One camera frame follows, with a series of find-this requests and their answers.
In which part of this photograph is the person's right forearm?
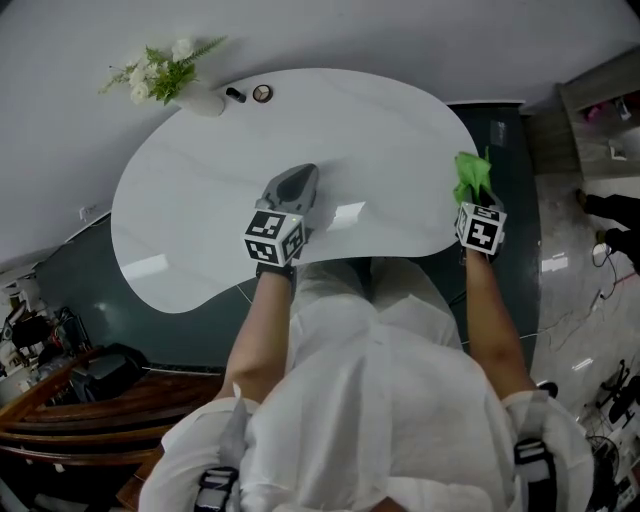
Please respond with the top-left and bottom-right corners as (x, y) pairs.
(463, 249), (536, 401)

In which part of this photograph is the person's right backpack strap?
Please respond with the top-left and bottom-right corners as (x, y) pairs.
(513, 437), (556, 484)

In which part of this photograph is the black wrist strap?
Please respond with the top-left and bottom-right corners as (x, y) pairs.
(255, 263), (296, 281)

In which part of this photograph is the black case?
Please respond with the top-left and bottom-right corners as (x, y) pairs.
(69, 343), (150, 401)

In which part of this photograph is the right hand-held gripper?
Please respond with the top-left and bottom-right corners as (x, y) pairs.
(453, 189), (508, 265)

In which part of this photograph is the grey shelf cabinet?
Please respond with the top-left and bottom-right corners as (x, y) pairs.
(519, 49), (640, 176)

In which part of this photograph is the person's backpack strap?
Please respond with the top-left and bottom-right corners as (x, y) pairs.
(513, 437), (556, 484)
(194, 465), (241, 512)

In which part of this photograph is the white textured vase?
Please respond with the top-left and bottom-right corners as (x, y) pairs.
(172, 82), (225, 119)

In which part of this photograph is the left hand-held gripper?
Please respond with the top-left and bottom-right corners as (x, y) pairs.
(243, 162), (321, 269)

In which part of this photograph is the person's white shirt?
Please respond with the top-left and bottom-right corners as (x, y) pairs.
(138, 257), (596, 512)

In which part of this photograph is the person's left forearm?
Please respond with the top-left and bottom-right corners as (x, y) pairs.
(222, 272), (296, 401)

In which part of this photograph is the pile of assorted equipment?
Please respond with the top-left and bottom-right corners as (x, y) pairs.
(0, 279), (94, 381)

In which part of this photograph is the green cloth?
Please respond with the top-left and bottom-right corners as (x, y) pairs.
(452, 146), (494, 206)

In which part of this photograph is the white flower bouquet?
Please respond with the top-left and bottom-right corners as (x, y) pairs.
(97, 34), (229, 106)

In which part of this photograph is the white curved table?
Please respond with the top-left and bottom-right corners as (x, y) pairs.
(110, 67), (480, 315)

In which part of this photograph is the person's left backpack strap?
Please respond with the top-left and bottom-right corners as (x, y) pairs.
(194, 465), (241, 512)

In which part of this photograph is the wooden staircase railing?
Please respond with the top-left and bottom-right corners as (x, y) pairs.
(0, 344), (226, 512)

